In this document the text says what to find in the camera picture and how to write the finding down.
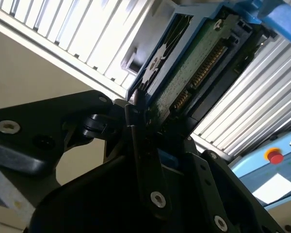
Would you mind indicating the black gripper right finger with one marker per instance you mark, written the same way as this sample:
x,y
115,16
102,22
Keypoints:
x,y
218,189

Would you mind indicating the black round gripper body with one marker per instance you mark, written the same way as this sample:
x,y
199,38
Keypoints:
x,y
94,201

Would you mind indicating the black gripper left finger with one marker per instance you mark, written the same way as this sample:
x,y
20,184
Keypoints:
x,y
38,116

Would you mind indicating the hard disk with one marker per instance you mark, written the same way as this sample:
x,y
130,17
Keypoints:
x,y
184,72

